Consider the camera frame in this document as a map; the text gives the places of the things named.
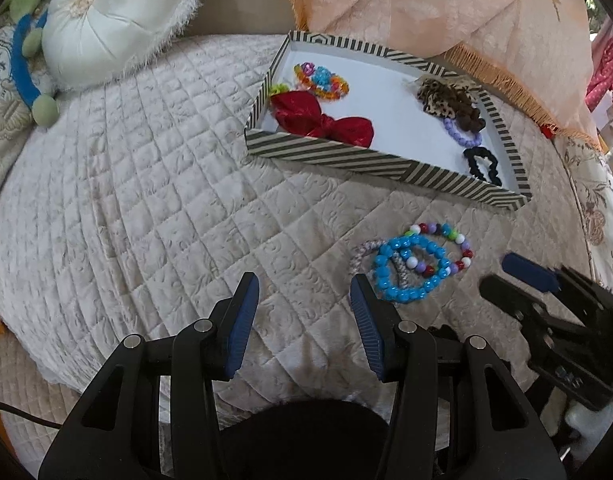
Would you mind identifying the red patterned hanging cloth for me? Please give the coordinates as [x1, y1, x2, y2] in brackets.
[584, 35, 613, 111]

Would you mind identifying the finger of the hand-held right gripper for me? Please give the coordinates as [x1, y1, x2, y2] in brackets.
[501, 252, 613, 307]
[479, 274, 553, 333]

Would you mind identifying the blue bead bracelet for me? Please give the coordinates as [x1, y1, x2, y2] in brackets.
[371, 235, 450, 305]

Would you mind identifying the black cable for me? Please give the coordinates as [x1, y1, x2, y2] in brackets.
[0, 400, 64, 431]

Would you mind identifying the silver glitter hair tie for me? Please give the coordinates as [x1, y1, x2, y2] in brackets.
[347, 240, 412, 286]

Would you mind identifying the purple bead bracelet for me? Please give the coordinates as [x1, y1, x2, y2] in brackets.
[443, 117, 483, 148]

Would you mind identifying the cream quilted bed cover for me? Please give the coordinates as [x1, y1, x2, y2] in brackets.
[0, 32, 612, 411]

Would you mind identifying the leopard print hair bow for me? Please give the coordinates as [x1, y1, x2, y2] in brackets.
[417, 76, 480, 118]

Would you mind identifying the striped shallow cardboard box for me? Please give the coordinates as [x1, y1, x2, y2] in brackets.
[244, 30, 533, 212]

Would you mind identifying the floral cream bedspread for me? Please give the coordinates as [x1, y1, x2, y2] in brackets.
[551, 132, 613, 281]

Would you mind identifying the green and blue plush toy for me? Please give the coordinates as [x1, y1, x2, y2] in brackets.
[0, 0, 62, 128]

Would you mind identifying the round white satin cushion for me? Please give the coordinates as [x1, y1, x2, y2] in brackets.
[40, 0, 210, 86]

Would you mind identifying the peach fringed pillow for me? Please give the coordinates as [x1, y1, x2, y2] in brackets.
[289, 0, 605, 153]

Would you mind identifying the brown scrunchie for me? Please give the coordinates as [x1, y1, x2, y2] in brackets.
[449, 95, 487, 133]

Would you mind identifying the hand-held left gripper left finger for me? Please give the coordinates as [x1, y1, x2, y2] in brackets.
[36, 271, 261, 480]

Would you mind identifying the black scrunchie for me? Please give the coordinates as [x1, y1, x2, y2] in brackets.
[461, 147, 503, 183]

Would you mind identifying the multicolour bead bracelet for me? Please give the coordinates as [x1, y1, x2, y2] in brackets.
[404, 221, 475, 278]

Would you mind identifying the red glitter hair bow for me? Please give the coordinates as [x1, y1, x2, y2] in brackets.
[269, 91, 375, 148]

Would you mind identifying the floral embroidered cushion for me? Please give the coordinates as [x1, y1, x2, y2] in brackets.
[0, 22, 42, 206]

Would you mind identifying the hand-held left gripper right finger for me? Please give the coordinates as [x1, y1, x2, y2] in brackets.
[350, 274, 567, 480]

